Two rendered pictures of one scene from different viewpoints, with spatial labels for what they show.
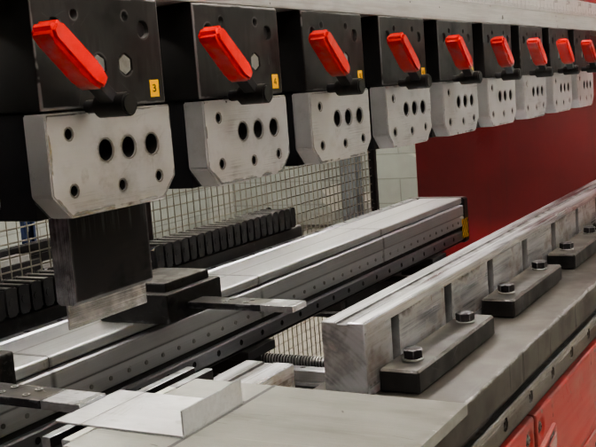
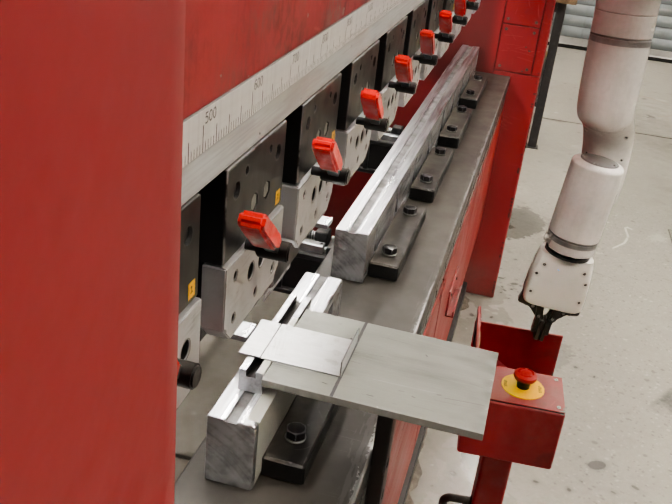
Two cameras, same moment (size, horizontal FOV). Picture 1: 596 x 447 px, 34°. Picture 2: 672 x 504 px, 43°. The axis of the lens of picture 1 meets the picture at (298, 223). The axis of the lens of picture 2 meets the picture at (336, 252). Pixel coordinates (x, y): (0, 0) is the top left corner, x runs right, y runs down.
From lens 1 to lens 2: 0.50 m
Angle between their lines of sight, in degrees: 25
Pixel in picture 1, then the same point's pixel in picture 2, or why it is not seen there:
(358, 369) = (358, 263)
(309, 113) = not seen: hidden behind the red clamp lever
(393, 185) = not seen: outside the picture
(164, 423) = (318, 361)
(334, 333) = (345, 238)
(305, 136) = not seen: hidden behind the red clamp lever
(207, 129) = (346, 151)
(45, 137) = (296, 202)
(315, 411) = (408, 353)
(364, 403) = (435, 347)
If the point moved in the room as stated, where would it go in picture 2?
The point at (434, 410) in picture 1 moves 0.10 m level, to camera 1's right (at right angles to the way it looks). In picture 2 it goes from (482, 358) to (552, 354)
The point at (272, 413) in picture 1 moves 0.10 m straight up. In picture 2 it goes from (382, 354) to (393, 285)
